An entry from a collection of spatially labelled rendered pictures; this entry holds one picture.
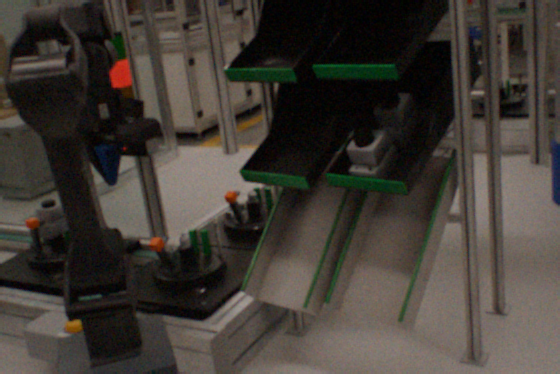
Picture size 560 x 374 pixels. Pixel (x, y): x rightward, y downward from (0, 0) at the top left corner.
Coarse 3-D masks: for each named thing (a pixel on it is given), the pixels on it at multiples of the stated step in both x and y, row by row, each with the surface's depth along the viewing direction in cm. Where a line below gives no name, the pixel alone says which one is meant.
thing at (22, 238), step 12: (0, 228) 180; (12, 228) 178; (24, 228) 177; (0, 240) 176; (12, 240) 174; (24, 240) 172; (144, 240) 159; (0, 252) 175; (12, 252) 175; (144, 252) 155; (144, 264) 154; (12, 288) 146
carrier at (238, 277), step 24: (168, 240) 148; (192, 240) 139; (216, 240) 134; (192, 264) 135; (216, 264) 134; (240, 264) 137; (144, 288) 132; (168, 288) 131; (192, 288) 130; (216, 288) 129; (240, 288) 130; (168, 312) 125; (192, 312) 123
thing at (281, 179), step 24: (312, 72) 124; (288, 96) 120; (312, 96) 125; (336, 96) 122; (288, 120) 121; (312, 120) 119; (336, 120) 110; (264, 144) 116; (288, 144) 117; (312, 144) 114; (336, 144) 110; (240, 168) 113; (264, 168) 114; (288, 168) 112; (312, 168) 106
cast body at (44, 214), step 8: (48, 200) 150; (40, 208) 148; (48, 208) 148; (56, 208) 148; (40, 216) 149; (48, 216) 148; (56, 216) 148; (64, 216) 151; (48, 224) 147; (56, 224) 148; (64, 224) 150; (40, 232) 149; (48, 232) 147; (56, 232) 149
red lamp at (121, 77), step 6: (126, 60) 143; (120, 66) 141; (126, 66) 142; (114, 72) 141; (120, 72) 142; (126, 72) 143; (114, 78) 142; (120, 78) 142; (126, 78) 143; (114, 84) 142; (120, 84) 142; (126, 84) 143
